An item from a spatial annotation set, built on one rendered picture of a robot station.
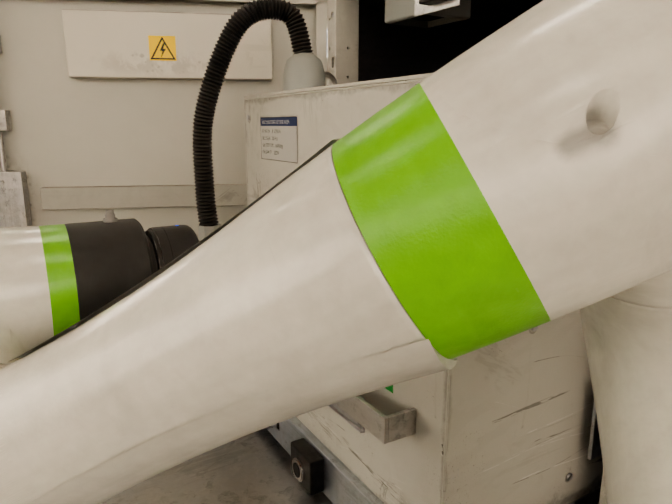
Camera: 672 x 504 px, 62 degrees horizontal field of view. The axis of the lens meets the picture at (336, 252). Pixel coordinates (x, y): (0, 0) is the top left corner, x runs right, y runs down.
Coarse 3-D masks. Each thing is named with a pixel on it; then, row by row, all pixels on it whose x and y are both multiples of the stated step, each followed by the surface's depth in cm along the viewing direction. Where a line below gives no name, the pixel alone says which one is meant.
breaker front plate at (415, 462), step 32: (288, 96) 74; (320, 96) 67; (352, 96) 61; (384, 96) 56; (256, 128) 84; (320, 128) 67; (352, 128) 61; (256, 160) 85; (256, 192) 87; (416, 384) 56; (320, 416) 76; (416, 416) 57; (352, 448) 69; (384, 448) 63; (416, 448) 58; (384, 480) 64; (416, 480) 58
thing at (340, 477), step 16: (272, 432) 89; (288, 432) 83; (304, 432) 79; (288, 448) 84; (320, 448) 75; (336, 464) 72; (336, 480) 71; (352, 480) 68; (336, 496) 72; (352, 496) 68; (368, 496) 65
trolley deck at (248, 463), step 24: (264, 432) 94; (216, 456) 87; (240, 456) 87; (264, 456) 87; (288, 456) 87; (168, 480) 81; (192, 480) 81; (216, 480) 81; (240, 480) 81; (264, 480) 81; (288, 480) 81
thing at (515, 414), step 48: (528, 336) 57; (576, 336) 61; (480, 384) 54; (528, 384) 58; (576, 384) 62; (480, 432) 56; (528, 432) 60; (576, 432) 64; (480, 480) 57; (528, 480) 61; (576, 480) 66
